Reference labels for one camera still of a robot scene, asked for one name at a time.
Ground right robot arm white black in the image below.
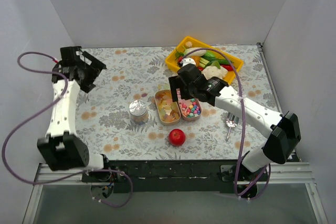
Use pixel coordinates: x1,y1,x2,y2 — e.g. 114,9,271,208
169,64,301,181

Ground metal scoop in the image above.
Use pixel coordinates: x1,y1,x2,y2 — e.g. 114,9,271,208
226,113,239,141

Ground pink tray colourful candies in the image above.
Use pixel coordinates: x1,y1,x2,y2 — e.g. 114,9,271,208
176,89,202,121

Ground beige tray gummy candies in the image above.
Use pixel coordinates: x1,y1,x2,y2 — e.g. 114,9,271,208
154,90,181,126

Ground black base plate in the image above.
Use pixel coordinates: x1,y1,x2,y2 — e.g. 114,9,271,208
81,155,269,194

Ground white cauliflower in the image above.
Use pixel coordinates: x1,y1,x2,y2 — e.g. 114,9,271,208
202,66,228,80

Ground red chili pepper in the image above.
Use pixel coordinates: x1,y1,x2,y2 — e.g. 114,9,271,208
222,65,235,71

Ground small beige mushroom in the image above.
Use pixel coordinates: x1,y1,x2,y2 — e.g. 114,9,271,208
185,41,193,48

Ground purple cable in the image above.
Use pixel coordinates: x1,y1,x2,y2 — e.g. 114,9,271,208
1,51,134,208
181,48,271,200

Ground silver jar lid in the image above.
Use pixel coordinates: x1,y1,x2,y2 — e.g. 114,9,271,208
129,100,147,116

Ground clear glass jar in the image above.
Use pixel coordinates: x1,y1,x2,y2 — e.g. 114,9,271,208
130,111,149,124

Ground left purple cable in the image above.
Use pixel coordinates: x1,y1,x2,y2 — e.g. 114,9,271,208
1,51,134,208

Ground aluminium rail frame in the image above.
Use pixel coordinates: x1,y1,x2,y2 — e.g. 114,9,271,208
25,158,327,223

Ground yellow plastic bin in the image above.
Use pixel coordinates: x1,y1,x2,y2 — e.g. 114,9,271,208
165,36,244,84

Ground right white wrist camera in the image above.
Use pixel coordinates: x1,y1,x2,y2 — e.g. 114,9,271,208
180,57,196,68

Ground white eggplant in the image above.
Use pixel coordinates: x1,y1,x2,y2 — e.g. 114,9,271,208
183,47,207,57

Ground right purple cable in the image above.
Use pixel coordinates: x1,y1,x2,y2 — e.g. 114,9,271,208
181,48,271,200

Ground green cucumber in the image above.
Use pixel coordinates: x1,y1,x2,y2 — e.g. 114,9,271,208
202,56,229,65

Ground red apple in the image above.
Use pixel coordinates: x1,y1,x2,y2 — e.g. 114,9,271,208
169,129,186,146

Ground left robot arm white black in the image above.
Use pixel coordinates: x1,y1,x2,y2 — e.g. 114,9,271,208
37,46,112,182

